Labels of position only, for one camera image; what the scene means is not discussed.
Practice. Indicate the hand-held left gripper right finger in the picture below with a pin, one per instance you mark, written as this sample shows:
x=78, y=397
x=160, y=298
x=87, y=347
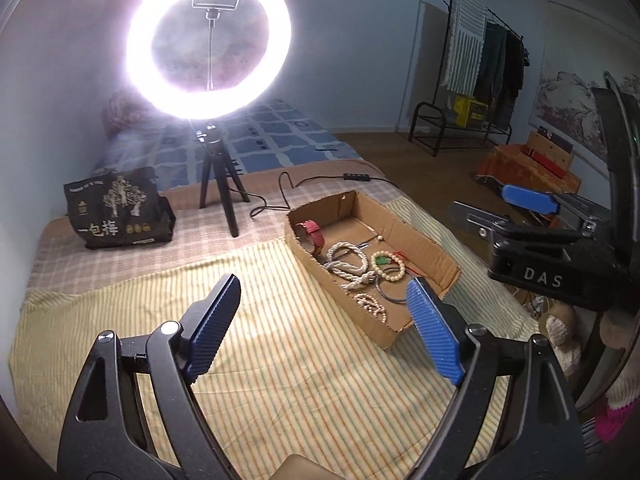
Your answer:
x=432, y=330

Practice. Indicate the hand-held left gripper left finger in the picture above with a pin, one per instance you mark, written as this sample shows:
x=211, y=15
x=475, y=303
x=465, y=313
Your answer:
x=215, y=325

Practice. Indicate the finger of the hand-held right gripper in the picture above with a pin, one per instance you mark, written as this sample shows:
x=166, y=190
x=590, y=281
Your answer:
x=480, y=220
x=530, y=199

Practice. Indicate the beige bead bangle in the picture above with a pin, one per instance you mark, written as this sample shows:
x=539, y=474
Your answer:
x=392, y=275

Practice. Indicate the person's right forearm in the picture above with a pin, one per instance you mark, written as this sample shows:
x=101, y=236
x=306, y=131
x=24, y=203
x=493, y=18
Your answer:
x=612, y=417

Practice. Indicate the person's right hand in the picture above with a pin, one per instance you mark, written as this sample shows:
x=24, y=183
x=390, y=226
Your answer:
x=562, y=335

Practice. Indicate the long red box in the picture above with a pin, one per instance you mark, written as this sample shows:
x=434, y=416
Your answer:
x=542, y=162

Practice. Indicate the thin metal bangle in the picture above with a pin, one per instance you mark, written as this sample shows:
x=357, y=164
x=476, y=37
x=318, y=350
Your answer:
x=382, y=296

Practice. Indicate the pink checked bedsheet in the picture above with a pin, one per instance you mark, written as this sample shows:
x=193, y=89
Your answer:
x=200, y=230

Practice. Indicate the yellow striped blanket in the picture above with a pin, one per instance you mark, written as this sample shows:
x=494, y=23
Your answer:
x=300, y=385

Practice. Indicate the yellow box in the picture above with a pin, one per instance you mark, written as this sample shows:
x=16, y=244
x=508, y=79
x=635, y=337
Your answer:
x=470, y=110

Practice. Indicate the black low metal rack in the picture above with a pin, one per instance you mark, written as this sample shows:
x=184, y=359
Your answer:
x=425, y=125

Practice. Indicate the black garment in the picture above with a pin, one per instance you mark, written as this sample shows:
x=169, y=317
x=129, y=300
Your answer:
x=512, y=75

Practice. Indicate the dark green garment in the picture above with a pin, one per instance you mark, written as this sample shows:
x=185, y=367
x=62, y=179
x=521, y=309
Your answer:
x=492, y=65

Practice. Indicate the black printed bag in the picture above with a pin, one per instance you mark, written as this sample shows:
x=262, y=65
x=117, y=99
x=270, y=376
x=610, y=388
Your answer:
x=120, y=210

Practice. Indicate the black tripod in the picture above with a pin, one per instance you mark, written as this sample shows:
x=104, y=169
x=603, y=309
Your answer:
x=215, y=160

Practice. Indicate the white striped towel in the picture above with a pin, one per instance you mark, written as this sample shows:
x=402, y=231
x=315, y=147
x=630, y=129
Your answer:
x=465, y=45

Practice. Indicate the blue checkered blanket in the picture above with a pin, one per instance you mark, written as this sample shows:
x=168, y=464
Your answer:
x=280, y=135

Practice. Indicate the patterned pillow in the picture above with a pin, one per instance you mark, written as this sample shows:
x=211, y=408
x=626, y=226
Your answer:
x=120, y=110

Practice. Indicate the landscape wall poster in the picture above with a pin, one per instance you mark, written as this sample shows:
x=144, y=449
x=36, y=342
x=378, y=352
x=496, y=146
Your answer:
x=565, y=100

